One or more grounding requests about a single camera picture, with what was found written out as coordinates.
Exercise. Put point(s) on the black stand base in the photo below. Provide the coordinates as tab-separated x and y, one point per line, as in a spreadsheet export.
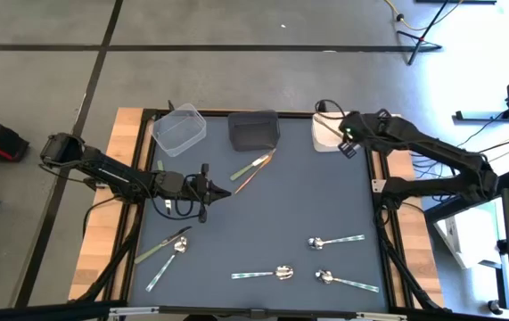
472	117

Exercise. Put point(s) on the grey plastic bin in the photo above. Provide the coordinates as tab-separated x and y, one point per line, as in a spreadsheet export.
254	131

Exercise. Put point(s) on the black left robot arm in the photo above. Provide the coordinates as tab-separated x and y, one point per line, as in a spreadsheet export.
102	169

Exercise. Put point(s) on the white plastic bin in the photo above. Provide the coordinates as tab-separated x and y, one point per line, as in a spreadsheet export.
323	142

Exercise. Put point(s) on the black tripod stand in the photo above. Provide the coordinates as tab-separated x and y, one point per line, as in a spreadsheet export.
420	40

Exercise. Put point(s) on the white box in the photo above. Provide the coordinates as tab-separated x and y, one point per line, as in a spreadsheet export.
472	236

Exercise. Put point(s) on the clear plastic bin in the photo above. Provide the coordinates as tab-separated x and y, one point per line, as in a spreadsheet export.
178	134

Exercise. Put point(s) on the black table frame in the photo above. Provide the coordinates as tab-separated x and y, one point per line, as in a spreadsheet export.
125	267

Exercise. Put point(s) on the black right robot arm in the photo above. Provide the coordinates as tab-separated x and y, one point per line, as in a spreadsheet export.
437	151

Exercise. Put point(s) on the wooden table side board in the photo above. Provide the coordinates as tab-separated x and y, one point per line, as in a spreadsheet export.
421	258
98	232

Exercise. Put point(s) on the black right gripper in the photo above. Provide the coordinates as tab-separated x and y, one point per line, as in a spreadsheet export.
354	129

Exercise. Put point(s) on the aluminium extrusion bar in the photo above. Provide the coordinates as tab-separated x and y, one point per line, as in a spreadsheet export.
138	310

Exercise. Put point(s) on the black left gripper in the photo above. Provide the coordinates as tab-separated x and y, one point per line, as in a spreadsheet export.
200	189

